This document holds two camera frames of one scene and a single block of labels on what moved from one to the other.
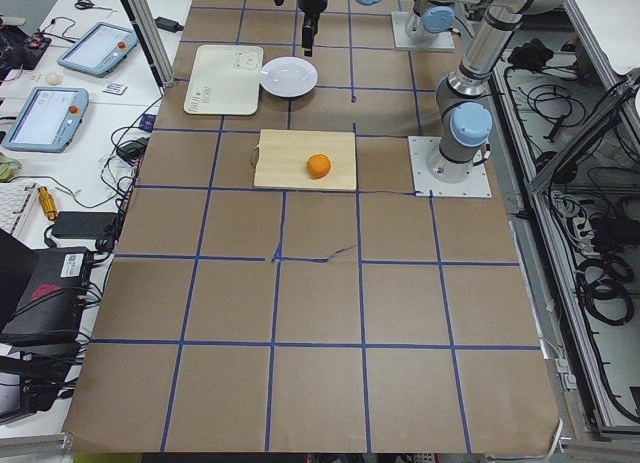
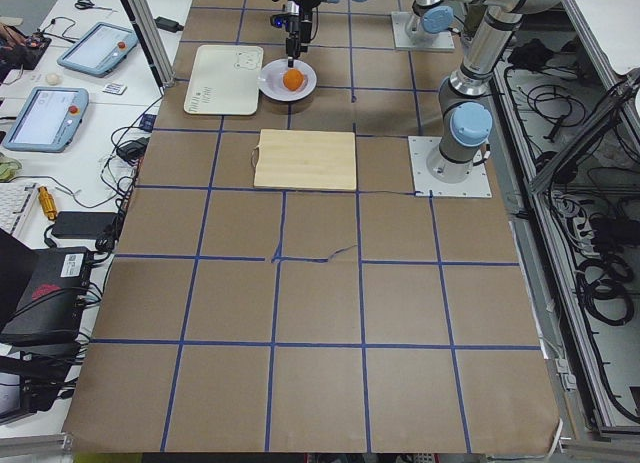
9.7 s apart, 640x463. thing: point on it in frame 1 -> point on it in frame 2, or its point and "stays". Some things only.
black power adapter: (168, 24) stays
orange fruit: (318, 166) -> (293, 79)
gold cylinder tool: (47, 202) stays
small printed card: (115, 89) stays
